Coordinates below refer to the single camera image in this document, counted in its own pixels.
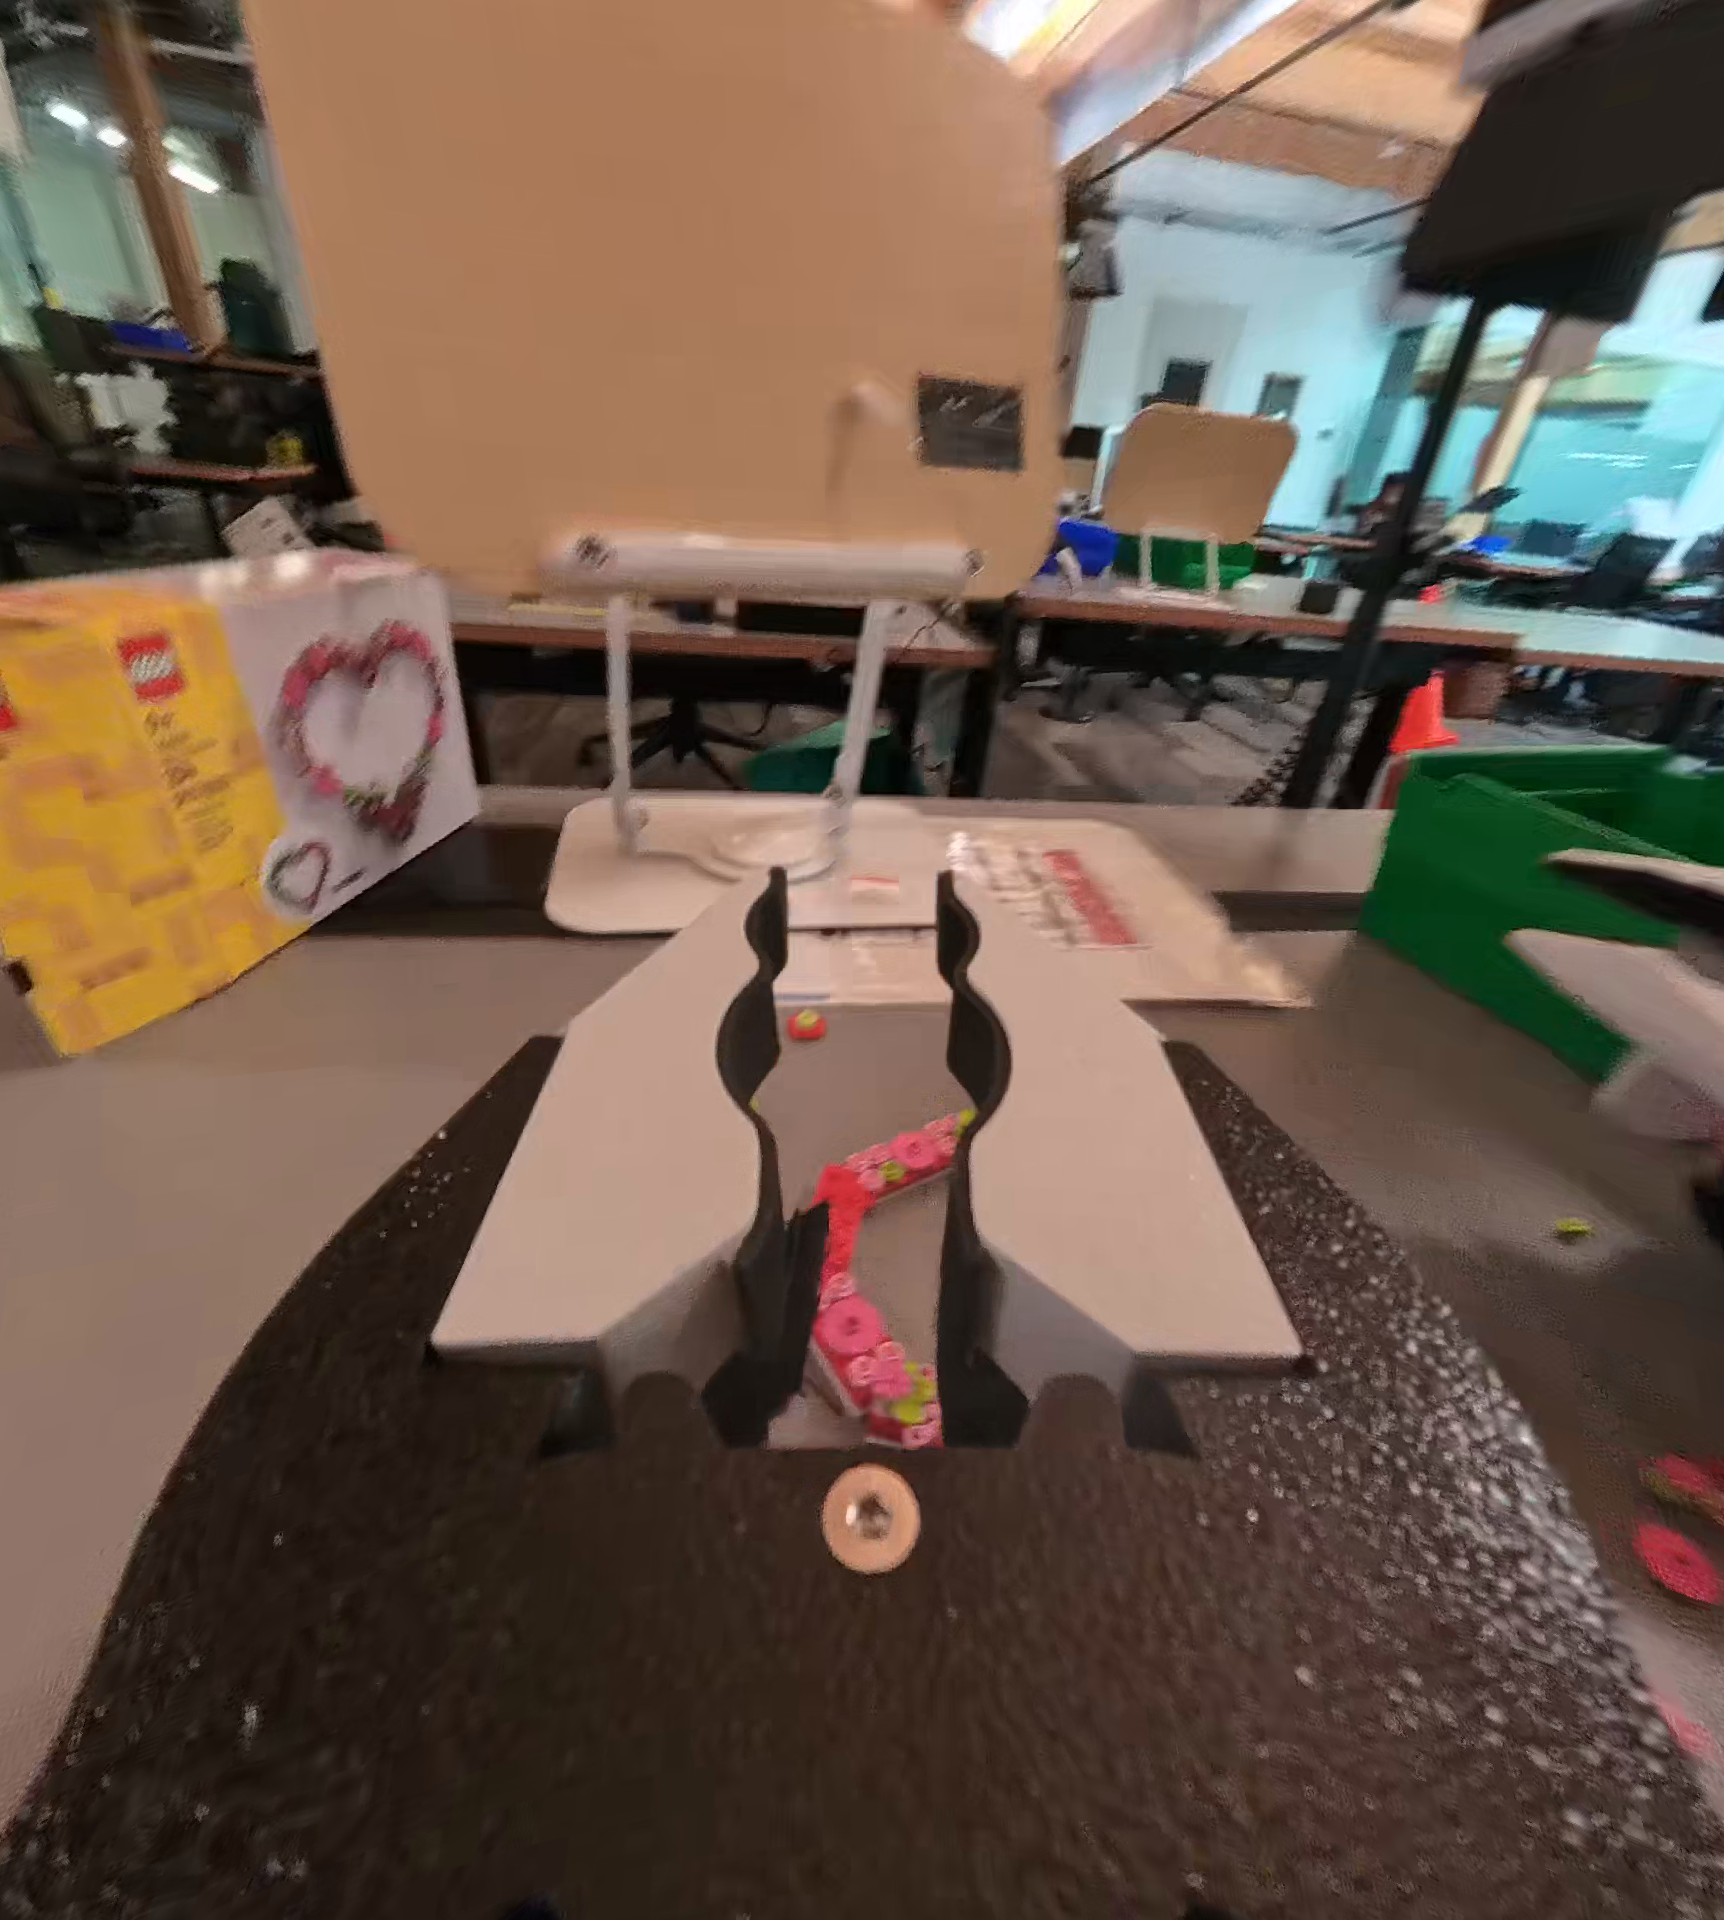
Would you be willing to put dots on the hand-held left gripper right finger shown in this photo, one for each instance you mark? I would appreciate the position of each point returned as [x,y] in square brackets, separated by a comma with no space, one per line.
[1117,1201]

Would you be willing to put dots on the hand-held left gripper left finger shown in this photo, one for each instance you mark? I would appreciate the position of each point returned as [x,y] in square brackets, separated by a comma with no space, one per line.
[607,1201]

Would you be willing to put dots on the red lego heart frame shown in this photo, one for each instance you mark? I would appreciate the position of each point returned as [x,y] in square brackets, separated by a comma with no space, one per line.
[855,1328]

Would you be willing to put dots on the magenta round lego piece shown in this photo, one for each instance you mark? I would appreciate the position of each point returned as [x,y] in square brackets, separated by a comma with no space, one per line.
[1680,1563]
[1687,1724]

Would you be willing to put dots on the yellow lego box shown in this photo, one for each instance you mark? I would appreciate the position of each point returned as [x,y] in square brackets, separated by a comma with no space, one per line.
[97,840]

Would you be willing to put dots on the green plastic bin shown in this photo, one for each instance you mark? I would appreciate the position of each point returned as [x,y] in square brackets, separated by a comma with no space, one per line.
[1463,885]

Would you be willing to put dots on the clear plastic bag red label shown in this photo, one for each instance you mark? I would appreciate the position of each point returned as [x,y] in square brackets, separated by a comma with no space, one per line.
[1102,900]

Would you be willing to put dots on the orange traffic cone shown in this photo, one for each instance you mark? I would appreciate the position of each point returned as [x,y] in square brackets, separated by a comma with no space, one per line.
[1425,723]

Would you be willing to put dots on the green crate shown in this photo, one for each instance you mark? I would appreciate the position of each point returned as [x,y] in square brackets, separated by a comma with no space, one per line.
[802,762]

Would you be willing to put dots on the black tripod stand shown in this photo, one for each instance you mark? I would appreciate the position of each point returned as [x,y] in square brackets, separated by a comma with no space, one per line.
[1402,524]

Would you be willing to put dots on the background work table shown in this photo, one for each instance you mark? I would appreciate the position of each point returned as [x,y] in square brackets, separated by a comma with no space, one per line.
[743,644]
[1252,609]

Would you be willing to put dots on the green background bin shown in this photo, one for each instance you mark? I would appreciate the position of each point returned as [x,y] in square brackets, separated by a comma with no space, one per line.
[1177,562]

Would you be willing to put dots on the blue storage bin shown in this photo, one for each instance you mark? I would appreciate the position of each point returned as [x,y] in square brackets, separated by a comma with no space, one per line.
[1091,543]

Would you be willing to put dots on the beige panel on white stand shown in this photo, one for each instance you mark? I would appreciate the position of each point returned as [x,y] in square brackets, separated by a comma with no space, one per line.
[653,300]

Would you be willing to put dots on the cluttered dark shelving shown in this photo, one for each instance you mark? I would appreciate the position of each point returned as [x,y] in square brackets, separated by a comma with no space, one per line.
[126,434]

